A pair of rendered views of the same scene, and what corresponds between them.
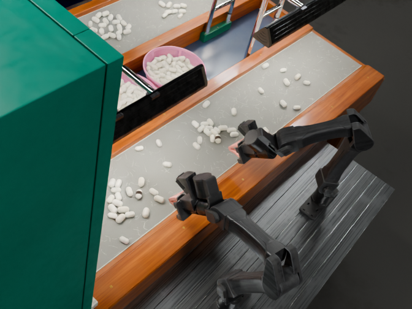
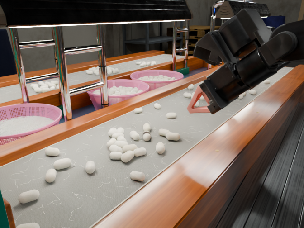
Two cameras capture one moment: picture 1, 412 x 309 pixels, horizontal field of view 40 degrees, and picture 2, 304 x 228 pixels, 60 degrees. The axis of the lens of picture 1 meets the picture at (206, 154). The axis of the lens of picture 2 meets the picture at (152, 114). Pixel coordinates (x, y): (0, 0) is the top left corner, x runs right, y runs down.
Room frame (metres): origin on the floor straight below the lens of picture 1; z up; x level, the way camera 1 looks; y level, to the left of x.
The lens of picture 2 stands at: (0.49, 0.06, 1.06)
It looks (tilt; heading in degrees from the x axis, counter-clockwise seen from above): 21 degrees down; 9
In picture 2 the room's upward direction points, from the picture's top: straight up
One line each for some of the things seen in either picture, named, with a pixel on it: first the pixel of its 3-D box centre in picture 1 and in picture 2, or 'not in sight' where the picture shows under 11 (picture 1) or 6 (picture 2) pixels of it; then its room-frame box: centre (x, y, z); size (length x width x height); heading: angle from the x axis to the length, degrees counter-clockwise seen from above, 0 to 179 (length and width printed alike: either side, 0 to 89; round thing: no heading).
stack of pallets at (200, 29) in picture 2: not in sight; (196, 47); (5.99, 0.00, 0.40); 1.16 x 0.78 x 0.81; 155
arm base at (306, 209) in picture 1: (322, 194); not in sight; (1.41, -0.47, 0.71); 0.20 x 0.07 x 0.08; 155
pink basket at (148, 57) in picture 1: (173, 75); (156, 84); (1.78, 0.23, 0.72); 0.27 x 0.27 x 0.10
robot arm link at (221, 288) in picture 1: (232, 289); not in sight; (0.87, -0.20, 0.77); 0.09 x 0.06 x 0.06; 140
